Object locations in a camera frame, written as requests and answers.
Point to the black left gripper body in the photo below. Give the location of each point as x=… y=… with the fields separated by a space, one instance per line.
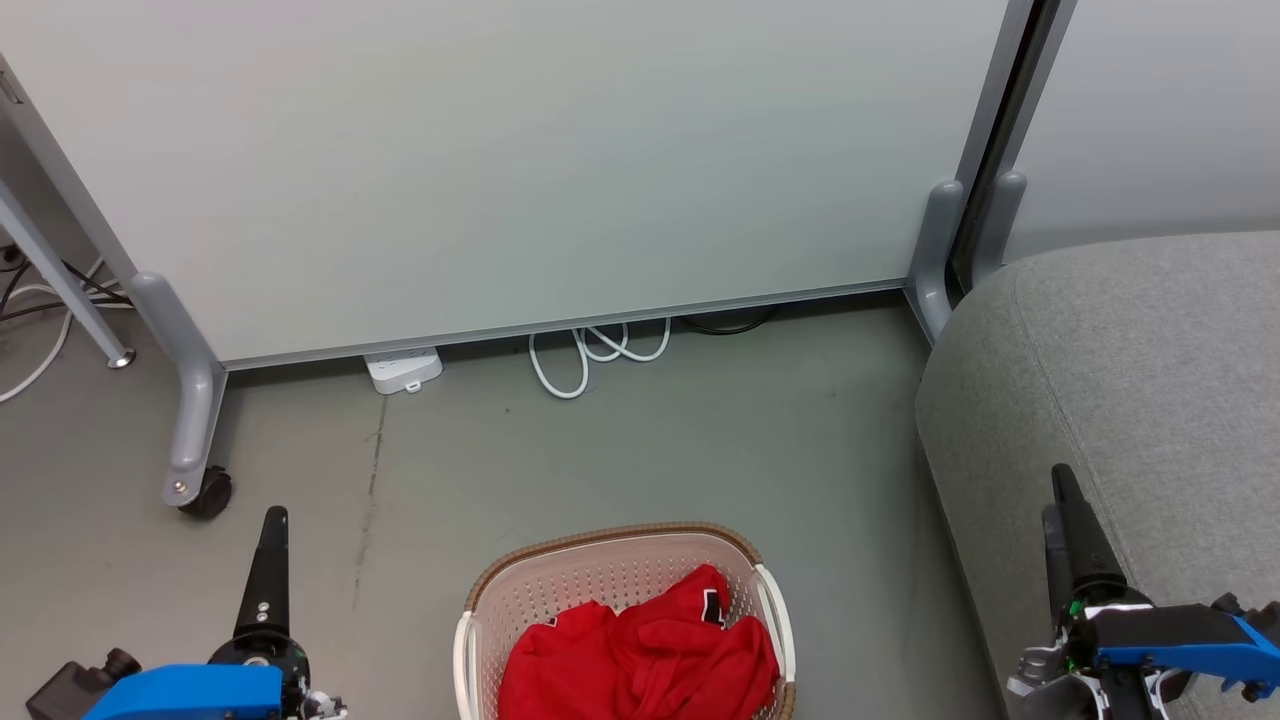
x=292 y=675

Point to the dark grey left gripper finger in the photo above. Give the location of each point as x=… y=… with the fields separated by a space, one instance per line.
x=270 y=580

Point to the white power strip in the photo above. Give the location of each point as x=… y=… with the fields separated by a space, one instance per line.
x=403 y=369

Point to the large white partition panel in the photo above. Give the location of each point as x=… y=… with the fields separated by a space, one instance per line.
x=520 y=160

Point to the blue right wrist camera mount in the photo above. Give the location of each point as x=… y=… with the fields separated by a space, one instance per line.
x=1180 y=635

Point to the black caster wheel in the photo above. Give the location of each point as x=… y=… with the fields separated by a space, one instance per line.
x=212 y=492

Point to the red garment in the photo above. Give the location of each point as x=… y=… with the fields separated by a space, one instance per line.
x=640 y=655

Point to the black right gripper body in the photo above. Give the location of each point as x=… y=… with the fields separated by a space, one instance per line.
x=1070 y=680

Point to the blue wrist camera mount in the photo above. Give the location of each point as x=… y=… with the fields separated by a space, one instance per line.
x=1180 y=635
x=190 y=692

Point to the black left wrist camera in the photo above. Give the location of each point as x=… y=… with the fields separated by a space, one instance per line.
x=75 y=685

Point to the grey fabric sofa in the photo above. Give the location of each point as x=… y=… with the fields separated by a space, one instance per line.
x=1130 y=400

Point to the beige perforated laundry basket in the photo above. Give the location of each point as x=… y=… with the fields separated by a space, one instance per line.
x=520 y=585

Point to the grey metal table leg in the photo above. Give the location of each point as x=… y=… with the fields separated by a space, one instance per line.
x=60 y=280

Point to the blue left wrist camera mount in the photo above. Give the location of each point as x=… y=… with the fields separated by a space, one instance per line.
x=190 y=692

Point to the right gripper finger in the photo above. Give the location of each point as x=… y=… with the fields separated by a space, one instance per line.
x=1054 y=560
x=1085 y=550

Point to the narrow white partition panel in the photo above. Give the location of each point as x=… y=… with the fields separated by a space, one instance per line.
x=1150 y=110

